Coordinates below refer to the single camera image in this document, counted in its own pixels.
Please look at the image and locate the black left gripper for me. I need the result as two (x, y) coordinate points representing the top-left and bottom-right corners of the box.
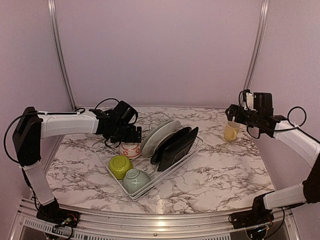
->
(109, 124), (142, 143)

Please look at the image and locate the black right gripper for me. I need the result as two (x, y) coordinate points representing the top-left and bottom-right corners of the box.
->
(225, 104), (262, 128)

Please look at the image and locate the yellow ceramic mug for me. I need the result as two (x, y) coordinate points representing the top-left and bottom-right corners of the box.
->
(224, 121), (241, 142)

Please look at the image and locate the red patterned white bowl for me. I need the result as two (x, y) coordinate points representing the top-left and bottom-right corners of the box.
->
(119, 142), (142, 160)

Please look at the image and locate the pale grey-green bowl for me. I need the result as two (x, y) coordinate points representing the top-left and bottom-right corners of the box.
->
(122, 168), (151, 194)

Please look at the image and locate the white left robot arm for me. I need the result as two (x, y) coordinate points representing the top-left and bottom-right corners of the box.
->
(12, 100), (142, 223)

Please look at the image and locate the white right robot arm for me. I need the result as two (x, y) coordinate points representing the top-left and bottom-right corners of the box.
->
(225, 89), (320, 224)

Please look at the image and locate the grey floral plate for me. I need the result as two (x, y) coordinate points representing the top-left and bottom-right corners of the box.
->
(141, 120), (181, 157)

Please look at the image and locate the lime green bowl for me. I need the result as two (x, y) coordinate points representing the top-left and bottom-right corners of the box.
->
(108, 155), (134, 180)

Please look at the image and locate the black square plate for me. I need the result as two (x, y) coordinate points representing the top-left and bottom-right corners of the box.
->
(152, 126), (199, 172)

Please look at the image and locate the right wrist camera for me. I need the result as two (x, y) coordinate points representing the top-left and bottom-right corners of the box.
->
(242, 89), (254, 110)

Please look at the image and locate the white wire dish rack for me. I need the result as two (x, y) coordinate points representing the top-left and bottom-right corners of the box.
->
(92, 111), (203, 202)

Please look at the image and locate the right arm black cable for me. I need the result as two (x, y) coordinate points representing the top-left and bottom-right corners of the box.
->
(246, 106), (308, 140)

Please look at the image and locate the right aluminium corner post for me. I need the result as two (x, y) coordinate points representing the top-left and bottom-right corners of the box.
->
(243, 0), (270, 90)

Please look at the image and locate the aluminium corner post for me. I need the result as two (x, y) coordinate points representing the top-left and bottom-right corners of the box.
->
(47, 0), (77, 110)
(243, 0), (270, 90)

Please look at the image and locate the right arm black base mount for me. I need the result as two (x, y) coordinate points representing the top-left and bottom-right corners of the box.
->
(228, 193), (275, 229)

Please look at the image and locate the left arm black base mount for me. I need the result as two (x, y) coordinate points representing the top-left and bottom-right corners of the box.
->
(36, 198), (80, 228)

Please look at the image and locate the aluminium front frame rail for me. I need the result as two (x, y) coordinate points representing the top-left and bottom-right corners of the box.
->
(9, 197), (301, 240)

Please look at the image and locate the left aluminium corner post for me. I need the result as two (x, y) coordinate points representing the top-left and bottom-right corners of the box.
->
(47, 0), (77, 110)

